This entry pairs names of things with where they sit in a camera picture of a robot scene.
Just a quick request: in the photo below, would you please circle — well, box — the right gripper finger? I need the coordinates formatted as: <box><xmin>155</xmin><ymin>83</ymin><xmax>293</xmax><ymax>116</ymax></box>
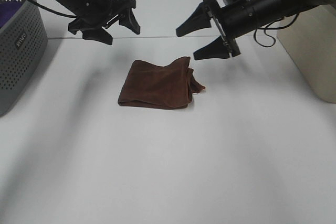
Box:
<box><xmin>176</xmin><ymin>2</ymin><xmax>211</xmax><ymax>37</ymax></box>
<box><xmin>193</xmin><ymin>36</ymin><xmax>233</xmax><ymax>60</ymax></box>

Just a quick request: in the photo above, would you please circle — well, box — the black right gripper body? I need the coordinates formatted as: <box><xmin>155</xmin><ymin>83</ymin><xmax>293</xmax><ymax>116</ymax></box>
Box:
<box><xmin>203</xmin><ymin>0</ymin><xmax>247</xmax><ymax>58</ymax></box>

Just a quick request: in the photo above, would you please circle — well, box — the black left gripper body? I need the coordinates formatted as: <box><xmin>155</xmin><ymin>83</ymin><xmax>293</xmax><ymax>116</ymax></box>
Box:
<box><xmin>68</xmin><ymin>0</ymin><xmax>137</xmax><ymax>34</ymax></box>

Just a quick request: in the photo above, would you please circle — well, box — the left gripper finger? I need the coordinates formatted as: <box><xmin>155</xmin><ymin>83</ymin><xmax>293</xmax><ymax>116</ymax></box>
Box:
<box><xmin>119</xmin><ymin>8</ymin><xmax>141</xmax><ymax>35</ymax></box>
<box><xmin>81</xmin><ymin>27</ymin><xmax>113</xmax><ymax>46</ymax></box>

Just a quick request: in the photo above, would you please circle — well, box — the brown towel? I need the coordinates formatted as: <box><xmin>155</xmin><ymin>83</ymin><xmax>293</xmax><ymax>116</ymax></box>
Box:
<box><xmin>118</xmin><ymin>57</ymin><xmax>205</xmax><ymax>110</ymax></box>

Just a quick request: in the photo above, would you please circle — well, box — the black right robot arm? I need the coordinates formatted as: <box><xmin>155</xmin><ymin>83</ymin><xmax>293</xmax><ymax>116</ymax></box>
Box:
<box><xmin>176</xmin><ymin>0</ymin><xmax>335</xmax><ymax>60</ymax></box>

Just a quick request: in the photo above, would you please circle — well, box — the grey perforated laundry basket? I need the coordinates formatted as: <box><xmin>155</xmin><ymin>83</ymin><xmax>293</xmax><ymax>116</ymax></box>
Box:
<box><xmin>1</xmin><ymin>0</ymin><xmax>47</xmax><ymax>116</ymax></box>

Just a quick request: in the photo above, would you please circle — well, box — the beige storage bin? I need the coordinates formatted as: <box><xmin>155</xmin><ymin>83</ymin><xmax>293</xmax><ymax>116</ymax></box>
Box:
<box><xmin>277</xmin><ymin>5</ymin><xmax>335</xmax><ymax>103</ymax></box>

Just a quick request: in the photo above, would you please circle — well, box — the purple cloth in basket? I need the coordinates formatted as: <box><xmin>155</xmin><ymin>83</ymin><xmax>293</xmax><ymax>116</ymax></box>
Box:
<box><xmin>1</xmin><ymin>2</ymin><xmax>23</xmax><ymax>28</ymax></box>

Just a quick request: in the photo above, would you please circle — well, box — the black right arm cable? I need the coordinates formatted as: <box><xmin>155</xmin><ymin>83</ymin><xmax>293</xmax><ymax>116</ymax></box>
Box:
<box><xmin>253</xmin><ymin>13</ymin><xmax>300</xmax><ymax>48</ymax></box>

